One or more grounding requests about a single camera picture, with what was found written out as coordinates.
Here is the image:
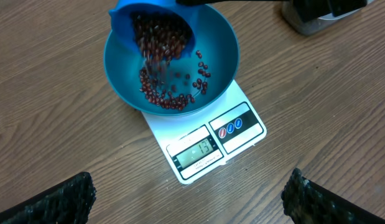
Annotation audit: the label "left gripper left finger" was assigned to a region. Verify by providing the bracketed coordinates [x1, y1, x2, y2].
[0, 172, 96, 224]

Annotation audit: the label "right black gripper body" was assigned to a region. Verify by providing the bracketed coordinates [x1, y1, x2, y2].
[291, 0, 368, 22]

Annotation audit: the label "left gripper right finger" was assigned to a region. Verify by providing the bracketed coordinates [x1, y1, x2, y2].
[281, 168, 385, 224]

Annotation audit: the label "red beans in bowl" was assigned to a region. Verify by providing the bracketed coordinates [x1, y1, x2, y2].
[139, 56, 211, 111]

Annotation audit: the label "red beans in scoop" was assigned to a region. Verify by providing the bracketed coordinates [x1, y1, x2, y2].
[131, 11, 192, 62]

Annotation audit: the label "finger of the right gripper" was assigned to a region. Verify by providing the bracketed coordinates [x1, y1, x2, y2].
[176, 0, 289, 6]

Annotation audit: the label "clear plastic container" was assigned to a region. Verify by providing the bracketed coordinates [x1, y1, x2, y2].
[281, 0, 374, 36]

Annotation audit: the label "blue metal bowl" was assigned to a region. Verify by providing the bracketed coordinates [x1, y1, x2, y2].
[103, 6, 240, 116]

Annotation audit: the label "blue plastic measuring scoop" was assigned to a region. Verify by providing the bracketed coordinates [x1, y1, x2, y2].
[109, 0, 204, 58]

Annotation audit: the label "white digital kitchen scale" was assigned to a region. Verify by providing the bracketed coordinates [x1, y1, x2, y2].
[144, 82, 267, 185]

